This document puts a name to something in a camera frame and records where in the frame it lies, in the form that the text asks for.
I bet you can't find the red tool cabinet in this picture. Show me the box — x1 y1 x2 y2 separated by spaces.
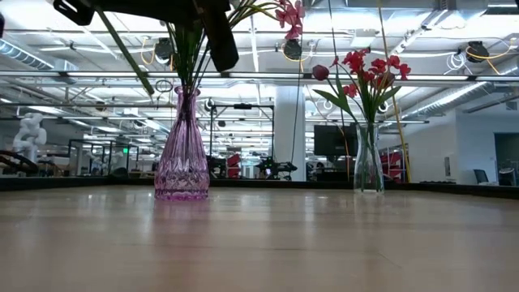
226 152 242 178

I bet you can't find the red shelf unit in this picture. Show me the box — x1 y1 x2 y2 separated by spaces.
380 149 406 182

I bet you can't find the pink ribbed glass vase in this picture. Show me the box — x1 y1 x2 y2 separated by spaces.
153 85 211 202

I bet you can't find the white building column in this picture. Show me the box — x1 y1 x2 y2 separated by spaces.
274 85 307 183

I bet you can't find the large pink flower bunch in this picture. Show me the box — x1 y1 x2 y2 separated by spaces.
165 0 228 94

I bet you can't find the clear glass vase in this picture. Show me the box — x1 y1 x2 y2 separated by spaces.
353 121 385 194

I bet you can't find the black monitor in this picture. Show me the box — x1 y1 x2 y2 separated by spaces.
313 124 360 157

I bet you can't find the small pink flower sprig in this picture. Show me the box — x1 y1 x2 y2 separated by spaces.
226 0 307 41

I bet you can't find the red flower bunch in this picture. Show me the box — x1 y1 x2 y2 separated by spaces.
364 54 413 191
330 47 378 191

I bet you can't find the black ceiling cable reel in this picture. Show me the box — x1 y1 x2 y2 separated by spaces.
282 38 303 61
465 40 490 64
153 36 175 62

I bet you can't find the black office chair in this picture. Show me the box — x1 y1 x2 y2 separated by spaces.
473 168 490 186

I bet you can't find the black robot equipment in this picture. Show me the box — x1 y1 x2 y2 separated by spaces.
257 157 298 181

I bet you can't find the black station frame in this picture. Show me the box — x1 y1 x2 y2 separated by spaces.
67 139 139 176
208 103 276 179

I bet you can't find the peach pink artificial tulip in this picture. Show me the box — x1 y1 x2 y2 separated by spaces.
95 6 156 97

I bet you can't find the long black cable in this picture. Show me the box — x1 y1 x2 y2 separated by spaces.
290 0 306 163

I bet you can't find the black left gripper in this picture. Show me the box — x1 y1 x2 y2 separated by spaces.
52 0 241 74

